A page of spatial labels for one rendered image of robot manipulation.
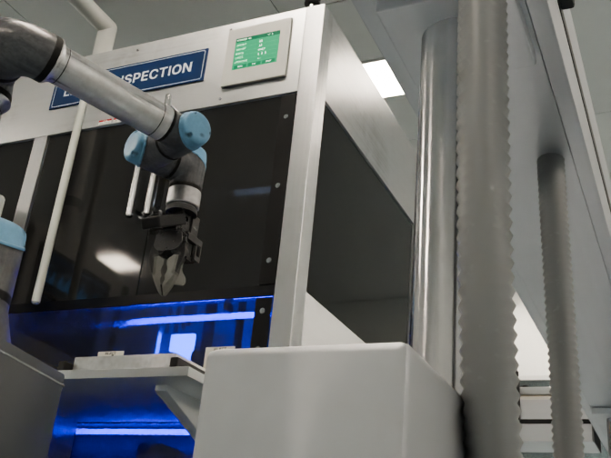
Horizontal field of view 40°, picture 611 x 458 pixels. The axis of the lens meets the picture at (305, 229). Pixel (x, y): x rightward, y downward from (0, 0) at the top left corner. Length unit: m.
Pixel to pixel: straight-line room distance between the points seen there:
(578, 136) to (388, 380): 0.48
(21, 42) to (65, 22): 2.70
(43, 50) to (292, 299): 0.87
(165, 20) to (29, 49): 2.54
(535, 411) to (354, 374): 1.66
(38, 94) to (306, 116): 1.07
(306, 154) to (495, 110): 1.90
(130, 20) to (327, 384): 3.95
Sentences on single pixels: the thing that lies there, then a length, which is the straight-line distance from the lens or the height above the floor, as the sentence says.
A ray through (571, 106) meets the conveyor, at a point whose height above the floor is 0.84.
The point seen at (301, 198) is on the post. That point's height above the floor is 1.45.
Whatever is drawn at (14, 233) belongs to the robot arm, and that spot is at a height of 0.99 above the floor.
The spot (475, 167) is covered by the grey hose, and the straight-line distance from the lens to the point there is 0.36.
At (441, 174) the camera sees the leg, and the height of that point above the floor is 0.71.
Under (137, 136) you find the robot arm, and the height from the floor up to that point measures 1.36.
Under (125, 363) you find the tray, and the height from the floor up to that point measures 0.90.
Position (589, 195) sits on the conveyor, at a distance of 0.83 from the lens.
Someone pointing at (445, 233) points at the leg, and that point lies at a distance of 0.50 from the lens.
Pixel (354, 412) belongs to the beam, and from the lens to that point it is 0.28.
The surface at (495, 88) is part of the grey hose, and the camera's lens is 0.38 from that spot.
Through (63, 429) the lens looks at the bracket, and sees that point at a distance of 2.29.
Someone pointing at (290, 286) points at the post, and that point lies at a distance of 2.11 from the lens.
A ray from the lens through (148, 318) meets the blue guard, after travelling 2.30.
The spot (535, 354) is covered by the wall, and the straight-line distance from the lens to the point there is 6.74.
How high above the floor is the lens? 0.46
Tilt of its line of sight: 25 degrees up
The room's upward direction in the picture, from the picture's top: 6 degrees clockwise
